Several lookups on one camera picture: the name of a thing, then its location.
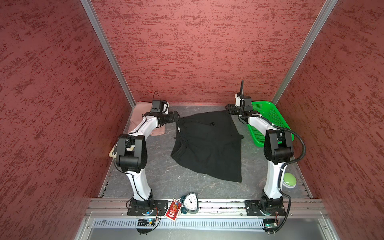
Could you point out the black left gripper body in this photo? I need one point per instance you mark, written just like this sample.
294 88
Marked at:
168 118

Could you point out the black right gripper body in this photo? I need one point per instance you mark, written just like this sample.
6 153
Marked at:
235 110

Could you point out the pink drawstring shorts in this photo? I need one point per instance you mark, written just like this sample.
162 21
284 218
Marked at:
147 123

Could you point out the black shorts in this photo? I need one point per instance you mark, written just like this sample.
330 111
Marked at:
209 143

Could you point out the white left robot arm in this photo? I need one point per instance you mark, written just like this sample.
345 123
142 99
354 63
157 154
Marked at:
131 157

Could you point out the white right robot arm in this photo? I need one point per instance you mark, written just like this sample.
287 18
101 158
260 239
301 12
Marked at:
278 150

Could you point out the green plastic basket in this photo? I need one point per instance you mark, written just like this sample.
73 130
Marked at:
271 117

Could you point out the cream desk calculator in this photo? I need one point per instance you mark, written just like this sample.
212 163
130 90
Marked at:
112 152

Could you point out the teal analog clock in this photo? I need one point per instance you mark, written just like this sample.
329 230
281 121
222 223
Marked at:
190 203

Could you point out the red snack packet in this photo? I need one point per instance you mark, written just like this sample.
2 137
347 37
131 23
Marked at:
173 210

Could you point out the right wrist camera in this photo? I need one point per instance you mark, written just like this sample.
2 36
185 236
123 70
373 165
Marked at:
243 100

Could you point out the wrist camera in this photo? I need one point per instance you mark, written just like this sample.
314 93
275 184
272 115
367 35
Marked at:
160 106
243 100

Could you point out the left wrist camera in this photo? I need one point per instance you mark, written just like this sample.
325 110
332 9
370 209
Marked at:
160 106

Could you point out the right aluminium corner post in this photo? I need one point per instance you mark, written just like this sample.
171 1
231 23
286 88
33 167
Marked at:
314 31

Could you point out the aluminium corner post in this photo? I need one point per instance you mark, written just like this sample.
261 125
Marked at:
96 24
314 31

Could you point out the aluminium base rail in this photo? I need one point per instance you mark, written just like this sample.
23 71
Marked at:
211 208

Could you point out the left aluminium corner post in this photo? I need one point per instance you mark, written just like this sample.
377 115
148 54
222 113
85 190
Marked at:
96 24

